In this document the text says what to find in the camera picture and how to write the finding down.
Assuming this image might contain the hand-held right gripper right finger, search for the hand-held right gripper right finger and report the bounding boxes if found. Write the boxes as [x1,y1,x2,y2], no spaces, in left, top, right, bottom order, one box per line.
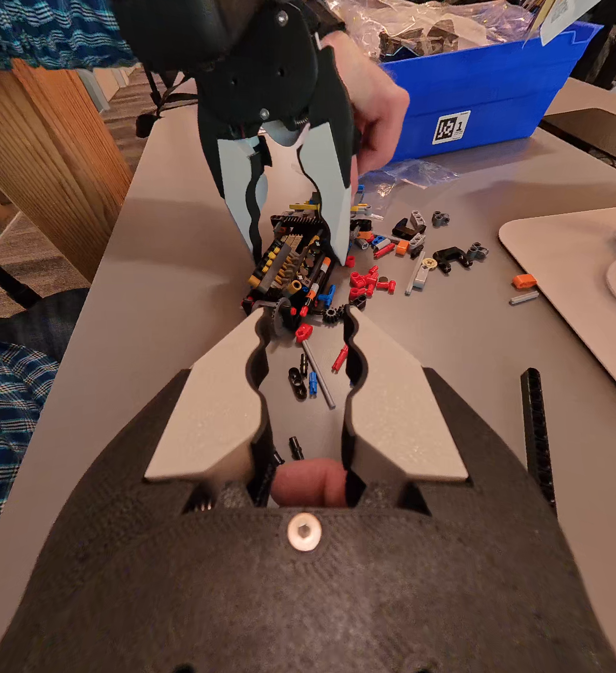
[341,305,470,505]

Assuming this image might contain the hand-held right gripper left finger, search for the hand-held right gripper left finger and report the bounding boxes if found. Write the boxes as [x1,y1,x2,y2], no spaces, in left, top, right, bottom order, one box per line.
[144,306,279,507]

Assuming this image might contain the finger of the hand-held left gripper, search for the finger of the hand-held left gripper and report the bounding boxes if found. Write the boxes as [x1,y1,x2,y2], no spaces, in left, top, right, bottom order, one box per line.
[216,136,273,266]
[298,122,354,269]

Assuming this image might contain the lego car chassis model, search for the lego car chassis model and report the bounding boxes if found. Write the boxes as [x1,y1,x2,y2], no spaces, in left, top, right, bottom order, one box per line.
[242,192,374,331]

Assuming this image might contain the person's left forearm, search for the person's left forearm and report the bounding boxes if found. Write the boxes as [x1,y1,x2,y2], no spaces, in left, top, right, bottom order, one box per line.
[0,0,136,70]

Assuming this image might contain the scatter of loose lego pieces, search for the scatter of loose lego pieces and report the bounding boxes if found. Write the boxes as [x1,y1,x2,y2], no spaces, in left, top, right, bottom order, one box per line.
[287,210,490,411]

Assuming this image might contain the long black lego beam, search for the long black lego beam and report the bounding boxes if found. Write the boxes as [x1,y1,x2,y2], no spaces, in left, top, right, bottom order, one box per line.
[521,368,557,518]

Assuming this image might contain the person's left hand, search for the person's left hand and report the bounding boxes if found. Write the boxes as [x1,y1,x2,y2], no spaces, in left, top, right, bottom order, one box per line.
[321,32,411,175]

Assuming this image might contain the person's right hand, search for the person's right hand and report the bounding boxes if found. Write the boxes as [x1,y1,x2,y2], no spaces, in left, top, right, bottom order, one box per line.
[271,458,348,508]

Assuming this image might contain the wooden pillar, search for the wooden pillar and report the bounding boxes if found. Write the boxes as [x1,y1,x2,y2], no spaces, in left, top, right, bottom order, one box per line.
[0,58,133,283]

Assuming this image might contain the blue plastic bin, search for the blue plastic bin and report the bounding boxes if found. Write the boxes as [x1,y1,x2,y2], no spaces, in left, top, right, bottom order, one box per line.
[379,21,603,164]

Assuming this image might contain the dark grey trousers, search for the dark grey trousers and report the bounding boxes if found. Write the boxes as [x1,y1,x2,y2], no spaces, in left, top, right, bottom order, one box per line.
[0,288,90,363]

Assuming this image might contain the blue plaid shirt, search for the blue plaid shirt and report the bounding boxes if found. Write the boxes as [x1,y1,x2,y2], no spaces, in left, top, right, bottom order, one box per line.
[0,331,60,584]

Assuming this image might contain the beige desk mat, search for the beige desk mat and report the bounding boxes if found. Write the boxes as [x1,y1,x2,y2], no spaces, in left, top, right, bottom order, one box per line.
[499,206,616,416]

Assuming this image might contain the dark flat pad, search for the dark flat pad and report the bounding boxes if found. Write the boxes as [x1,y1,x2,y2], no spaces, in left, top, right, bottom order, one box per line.
[542,108,616,174]

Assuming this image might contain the white instruction booklet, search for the white instruction booklet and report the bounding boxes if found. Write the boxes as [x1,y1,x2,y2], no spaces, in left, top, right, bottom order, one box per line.
[529,0,603,45]

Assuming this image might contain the black cable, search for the black cable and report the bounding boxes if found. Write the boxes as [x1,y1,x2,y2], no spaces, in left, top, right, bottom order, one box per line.
[136,68,199,138]

